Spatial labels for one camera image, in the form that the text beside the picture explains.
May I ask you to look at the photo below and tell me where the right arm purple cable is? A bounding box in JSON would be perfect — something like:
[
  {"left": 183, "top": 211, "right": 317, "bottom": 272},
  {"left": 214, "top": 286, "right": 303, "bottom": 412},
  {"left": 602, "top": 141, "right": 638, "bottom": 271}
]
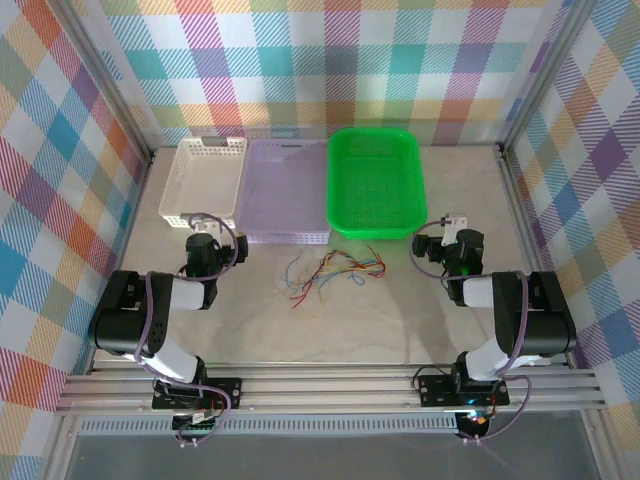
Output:
[{"left": 409, "top": 217, "right": 534, "bottom": 444}]

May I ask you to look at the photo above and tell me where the thin red cable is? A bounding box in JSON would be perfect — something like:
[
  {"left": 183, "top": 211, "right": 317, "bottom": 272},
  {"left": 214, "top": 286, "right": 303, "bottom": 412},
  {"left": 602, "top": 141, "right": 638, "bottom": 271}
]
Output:
[
  {"left": 288, "top": 259, "right": 351, "bottom": 309},
  {"left": 349, "top": 244, "right": 389, "bottom": 281}
]

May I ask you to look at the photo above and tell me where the thin yellow cable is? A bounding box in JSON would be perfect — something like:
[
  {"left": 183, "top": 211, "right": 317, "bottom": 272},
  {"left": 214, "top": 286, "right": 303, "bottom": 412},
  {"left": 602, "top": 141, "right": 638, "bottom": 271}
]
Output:
[
  {"left": 297, "top": 289, "right": 331, "bottom": 320},
  {"left": 299, "top": 248, "right": 361, "bottom": 321}
]

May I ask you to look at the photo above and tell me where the thin blue cable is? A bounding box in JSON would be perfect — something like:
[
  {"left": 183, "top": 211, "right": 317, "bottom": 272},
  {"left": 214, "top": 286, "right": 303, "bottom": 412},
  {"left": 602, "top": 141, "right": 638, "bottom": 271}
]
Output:
[
  {"left": 282, "top": 253, "right": 304, "bottom": 292},
  {"left": 329, "top": 249, "right": 369, "bottom": 287},
  {"left": 309, "top": 257, "right": 384, "bottom": 281}
]

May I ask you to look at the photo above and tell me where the green controller circuit board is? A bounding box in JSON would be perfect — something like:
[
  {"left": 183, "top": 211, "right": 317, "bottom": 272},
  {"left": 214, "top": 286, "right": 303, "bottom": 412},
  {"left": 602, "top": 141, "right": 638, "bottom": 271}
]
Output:
[{"left": 172, "top": 408, "right": 224, "bottom": 437}]

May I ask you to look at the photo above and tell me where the purple perforated plastic basket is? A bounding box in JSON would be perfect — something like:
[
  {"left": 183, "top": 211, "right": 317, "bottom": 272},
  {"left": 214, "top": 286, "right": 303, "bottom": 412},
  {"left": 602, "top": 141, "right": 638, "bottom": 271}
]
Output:
[{"left": 234, "top": 138, "right": 334, "bottom": 246}]

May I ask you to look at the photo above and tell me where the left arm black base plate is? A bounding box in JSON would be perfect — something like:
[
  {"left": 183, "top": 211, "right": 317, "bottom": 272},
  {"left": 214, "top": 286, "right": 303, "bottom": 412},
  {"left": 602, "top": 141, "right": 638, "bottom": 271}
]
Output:
[{"left": 152, "top": 377, "right": 244, "bottom": 410}]

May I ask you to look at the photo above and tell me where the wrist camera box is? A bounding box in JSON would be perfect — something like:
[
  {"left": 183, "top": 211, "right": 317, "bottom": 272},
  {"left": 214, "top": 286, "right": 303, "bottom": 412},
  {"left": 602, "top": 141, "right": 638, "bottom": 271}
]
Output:
[
  {"left": 441, "top": 213, "right": 469, "bottom": 247},
  {"left": 185, "top": 211, "right": 222, "bottom": 235}
]

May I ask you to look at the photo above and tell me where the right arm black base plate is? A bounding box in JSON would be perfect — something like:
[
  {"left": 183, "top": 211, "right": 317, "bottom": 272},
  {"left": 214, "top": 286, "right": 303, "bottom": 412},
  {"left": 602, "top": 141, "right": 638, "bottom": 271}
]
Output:
[{"left": 417, "top": 374, "right": 511, "bottom": 407}]

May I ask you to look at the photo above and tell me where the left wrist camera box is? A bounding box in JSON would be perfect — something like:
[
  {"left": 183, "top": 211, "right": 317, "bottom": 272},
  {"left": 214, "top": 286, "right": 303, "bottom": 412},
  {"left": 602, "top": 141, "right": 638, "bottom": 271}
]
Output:
[{"left": 185, "top": 211, "right": 222, "bottom": 235}]

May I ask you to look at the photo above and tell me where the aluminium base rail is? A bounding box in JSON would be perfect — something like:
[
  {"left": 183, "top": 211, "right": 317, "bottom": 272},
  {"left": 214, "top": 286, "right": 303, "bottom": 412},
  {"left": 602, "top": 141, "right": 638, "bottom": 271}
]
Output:
[{"left": 54, "top": 367, "right": 609, "bottom": 416}]

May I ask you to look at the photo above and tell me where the white perforated plastic basket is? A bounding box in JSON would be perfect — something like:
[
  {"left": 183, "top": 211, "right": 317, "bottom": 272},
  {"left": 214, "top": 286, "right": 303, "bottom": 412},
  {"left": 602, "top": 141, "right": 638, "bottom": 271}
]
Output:
[{"left": 158, "top": 136, "right": 249, "bottom": 230}]

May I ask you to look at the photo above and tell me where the green plastic mesh basket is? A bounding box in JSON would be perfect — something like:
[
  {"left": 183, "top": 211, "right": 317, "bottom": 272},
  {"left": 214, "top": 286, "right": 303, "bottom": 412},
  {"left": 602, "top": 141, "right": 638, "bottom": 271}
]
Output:
[{"left": 326, "top": 127, "right": 429, "bottom": 241}]

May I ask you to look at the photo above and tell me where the grey slotted cable duct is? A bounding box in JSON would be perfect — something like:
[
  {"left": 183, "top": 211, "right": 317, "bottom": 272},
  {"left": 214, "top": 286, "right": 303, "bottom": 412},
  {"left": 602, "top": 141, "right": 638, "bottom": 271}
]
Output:
[{"left": 79, "top": 417, "right": 460, "bottom": 435}]

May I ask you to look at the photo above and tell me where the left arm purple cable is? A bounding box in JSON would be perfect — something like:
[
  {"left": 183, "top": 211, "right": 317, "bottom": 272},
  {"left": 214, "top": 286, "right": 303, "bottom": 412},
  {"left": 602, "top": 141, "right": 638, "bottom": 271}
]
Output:
[{"left": 134, "top": 212, "right": 239, "bottom": 449}]

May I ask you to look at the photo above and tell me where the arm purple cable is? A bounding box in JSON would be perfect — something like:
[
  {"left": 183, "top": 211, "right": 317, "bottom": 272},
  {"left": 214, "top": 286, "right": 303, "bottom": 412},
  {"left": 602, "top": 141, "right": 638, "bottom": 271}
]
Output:
[
  {"left": 409, "top": 217, "right": 534, "bottom": 444},
  {"left": 134, "top": 212, "right": 239, "bottom": 449}
]

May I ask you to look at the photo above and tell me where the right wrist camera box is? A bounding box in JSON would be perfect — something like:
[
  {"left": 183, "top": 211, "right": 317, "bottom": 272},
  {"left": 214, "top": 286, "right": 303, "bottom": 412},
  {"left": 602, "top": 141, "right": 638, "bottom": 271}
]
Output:
[{"left": 441, "top": 213, "right": 469, "bottom": 247}]

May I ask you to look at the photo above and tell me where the aluminium frame post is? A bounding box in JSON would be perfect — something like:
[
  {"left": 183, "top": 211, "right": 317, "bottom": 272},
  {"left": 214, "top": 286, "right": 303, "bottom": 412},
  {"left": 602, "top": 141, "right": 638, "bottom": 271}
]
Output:
[
  {"left": 498, "top": 0, "right": 599, "bottom": 154},
  {"left": 58, "top": 0, "right": 155, "bottom": 162}
]

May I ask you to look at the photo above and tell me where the controller board with orange part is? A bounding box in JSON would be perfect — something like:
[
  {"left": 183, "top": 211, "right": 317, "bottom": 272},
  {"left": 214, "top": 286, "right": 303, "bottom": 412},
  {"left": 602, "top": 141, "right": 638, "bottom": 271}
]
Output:
[{"left": 455, "top": 408, "right": 496, "bottom": 436}]

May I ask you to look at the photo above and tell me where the aluminium side rail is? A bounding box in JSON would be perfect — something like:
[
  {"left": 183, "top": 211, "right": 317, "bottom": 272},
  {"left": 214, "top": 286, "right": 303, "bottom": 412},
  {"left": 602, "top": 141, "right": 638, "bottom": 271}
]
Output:
[{"left": 497, "top": 144, "right": 576, "bottom": 369}]

